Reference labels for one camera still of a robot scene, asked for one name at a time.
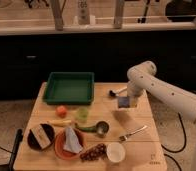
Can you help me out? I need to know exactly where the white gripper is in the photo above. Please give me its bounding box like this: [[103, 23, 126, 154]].
[[120, 81, 144, 108]]

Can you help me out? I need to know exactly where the blue sponge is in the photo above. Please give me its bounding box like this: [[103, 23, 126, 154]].
[[118, 96, 131, 108]]

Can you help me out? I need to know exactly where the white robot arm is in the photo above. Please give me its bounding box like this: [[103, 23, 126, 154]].
[[119, 61, 196, 171]]

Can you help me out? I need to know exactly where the green plastic tray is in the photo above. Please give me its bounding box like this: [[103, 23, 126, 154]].
[[43, 72, 94, 105]]

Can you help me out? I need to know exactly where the silver fork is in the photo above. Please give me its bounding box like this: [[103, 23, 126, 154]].
[[119, 125, 148, 142]]

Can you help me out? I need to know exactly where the green plastic cup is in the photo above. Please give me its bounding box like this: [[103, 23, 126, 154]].
[[75, 107, 89, 123]]

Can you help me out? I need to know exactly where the purple grape bunch toy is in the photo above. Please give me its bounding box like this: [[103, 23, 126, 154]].
[[80, 143, 106, 161]]

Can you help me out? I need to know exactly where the orange fruit toy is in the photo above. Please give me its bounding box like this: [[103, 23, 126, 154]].
[[56, 105, 67, 118]]

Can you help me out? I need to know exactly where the light blue cloth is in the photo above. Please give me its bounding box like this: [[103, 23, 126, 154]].
[[63, 126, 83, 154]]

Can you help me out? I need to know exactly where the yellow banana toy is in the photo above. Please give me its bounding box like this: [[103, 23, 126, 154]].
[[47, 120, 72, 127]]

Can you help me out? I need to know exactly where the orange plate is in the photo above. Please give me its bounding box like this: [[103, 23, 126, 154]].
[[54, 129, 85, 160]]

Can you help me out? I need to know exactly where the dark brown bowl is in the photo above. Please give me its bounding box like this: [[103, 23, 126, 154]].
[[26, 123, 56, 152]]

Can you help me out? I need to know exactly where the black pole left of table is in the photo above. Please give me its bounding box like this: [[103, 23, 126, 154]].
[[8, 129, 23, 171]]

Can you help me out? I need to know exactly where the green handled metal measuring cup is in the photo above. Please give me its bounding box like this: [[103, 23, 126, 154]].
[[75, 121, 109, 137]]

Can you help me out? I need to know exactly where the black cable on floor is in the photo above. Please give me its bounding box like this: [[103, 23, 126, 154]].
[[161, 113, 189, 171]]

